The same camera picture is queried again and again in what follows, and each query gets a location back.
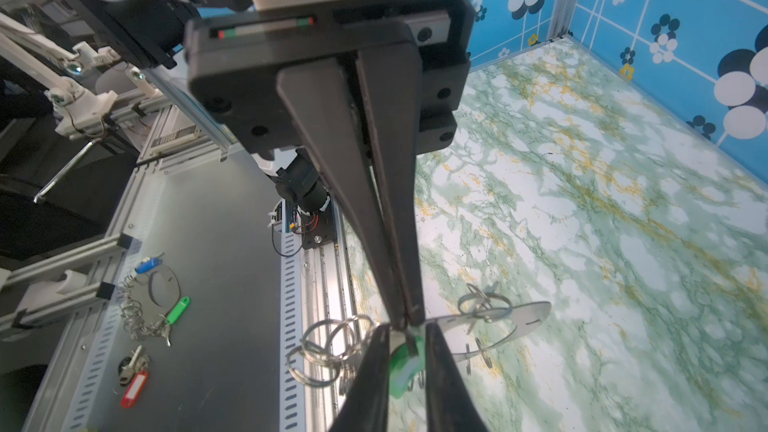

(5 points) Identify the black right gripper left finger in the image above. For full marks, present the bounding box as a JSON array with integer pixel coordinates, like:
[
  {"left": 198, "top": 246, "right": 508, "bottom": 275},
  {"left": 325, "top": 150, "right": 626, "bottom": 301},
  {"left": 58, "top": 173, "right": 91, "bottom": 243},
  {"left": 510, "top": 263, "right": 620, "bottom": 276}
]
[{"left": 329, "top": 325, "right": 390, "bottom": 432}]

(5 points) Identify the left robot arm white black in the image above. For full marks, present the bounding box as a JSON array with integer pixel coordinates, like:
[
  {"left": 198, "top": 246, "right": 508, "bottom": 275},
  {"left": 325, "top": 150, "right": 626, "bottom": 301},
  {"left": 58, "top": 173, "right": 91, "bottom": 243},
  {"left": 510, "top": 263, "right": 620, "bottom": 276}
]
[{"left": 65, "top": 0, "right": 475, "bottom": 330}]

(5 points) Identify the green key tag with key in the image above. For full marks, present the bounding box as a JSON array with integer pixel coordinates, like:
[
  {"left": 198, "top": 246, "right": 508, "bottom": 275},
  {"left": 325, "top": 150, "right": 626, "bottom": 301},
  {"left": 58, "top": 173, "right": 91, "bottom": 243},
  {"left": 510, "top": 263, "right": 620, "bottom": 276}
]
[{"left": 389, "top": 336, "right": 426, "bottom": 399}]

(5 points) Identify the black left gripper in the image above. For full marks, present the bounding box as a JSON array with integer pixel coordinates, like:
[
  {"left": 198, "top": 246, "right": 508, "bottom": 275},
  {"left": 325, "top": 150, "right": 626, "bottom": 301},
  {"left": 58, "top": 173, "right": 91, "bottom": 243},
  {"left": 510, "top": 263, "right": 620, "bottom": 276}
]
[{"left": 184, "top": 0, "right": 475, "bottom": 329}]

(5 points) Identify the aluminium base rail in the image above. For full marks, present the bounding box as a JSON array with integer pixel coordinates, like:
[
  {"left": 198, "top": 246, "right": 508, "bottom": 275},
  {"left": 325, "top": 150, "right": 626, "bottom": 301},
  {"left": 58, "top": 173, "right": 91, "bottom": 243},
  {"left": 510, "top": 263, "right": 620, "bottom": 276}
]
[{"left": 273, "top": 203, "right": 355, "bottom": 431}]

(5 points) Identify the remote handset on bench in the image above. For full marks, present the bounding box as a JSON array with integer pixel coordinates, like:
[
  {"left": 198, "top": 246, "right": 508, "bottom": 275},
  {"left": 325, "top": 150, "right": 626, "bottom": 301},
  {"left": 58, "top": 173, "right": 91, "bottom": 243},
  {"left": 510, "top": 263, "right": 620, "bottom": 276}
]
[{"left": 151, "top": 125, "right": 201, "bottom": 153}]

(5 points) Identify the steel key organizer plate with rings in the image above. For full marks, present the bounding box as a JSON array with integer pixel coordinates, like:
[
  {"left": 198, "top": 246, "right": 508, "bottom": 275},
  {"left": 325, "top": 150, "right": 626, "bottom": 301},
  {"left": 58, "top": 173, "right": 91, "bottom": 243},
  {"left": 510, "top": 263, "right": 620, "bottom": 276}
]
[{"left": 289, "top": 283, "right": 552, "bottom": 395}]

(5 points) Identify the green key tag on bench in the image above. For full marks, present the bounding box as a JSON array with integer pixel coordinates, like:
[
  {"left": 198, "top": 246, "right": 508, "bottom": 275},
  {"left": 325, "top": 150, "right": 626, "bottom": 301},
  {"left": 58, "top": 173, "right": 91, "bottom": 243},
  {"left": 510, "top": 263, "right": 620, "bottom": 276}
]
[{"left": 165, "top": 296, "right": 191, "bottom": 325}]

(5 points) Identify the blue tool on bench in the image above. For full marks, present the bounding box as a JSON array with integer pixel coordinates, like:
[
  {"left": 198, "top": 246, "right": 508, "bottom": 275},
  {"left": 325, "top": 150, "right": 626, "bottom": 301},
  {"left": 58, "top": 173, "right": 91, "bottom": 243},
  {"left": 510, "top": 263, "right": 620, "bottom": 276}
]
[{"left": 134, "top": 254, "right": 163, "bottom": 275}]

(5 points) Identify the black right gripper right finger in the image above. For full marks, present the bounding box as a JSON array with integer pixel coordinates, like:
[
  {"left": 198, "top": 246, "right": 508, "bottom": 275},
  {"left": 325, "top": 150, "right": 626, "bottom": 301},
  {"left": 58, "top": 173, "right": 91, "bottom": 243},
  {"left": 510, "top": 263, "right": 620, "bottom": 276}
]
[{"left": 424, "top": 323, "right": 488, "bottom": 432}]

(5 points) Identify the red key tag on bench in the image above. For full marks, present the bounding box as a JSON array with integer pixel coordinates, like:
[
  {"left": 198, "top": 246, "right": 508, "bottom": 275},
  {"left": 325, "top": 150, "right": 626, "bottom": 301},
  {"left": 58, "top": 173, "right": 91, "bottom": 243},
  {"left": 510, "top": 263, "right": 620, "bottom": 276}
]
[{"left": 120, "top": 370, "right": 149, "bottom": 409}]

